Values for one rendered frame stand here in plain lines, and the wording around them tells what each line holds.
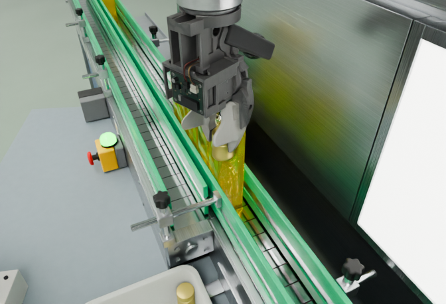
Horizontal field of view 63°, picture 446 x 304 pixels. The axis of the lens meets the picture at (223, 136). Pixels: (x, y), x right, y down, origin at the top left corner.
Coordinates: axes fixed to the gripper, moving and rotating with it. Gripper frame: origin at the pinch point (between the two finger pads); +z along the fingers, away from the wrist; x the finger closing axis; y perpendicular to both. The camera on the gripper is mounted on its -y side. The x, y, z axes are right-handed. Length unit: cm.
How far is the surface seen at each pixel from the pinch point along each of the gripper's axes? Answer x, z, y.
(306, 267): 16.4, 20.1, -1.8
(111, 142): -46, 28, -7
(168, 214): -6.4, 15.8, 7.3
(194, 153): -14.8, 16.4, -7.8
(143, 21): -103, 25, -66
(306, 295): 17.9, 24.8, -0.3
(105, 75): -61, 17, -17
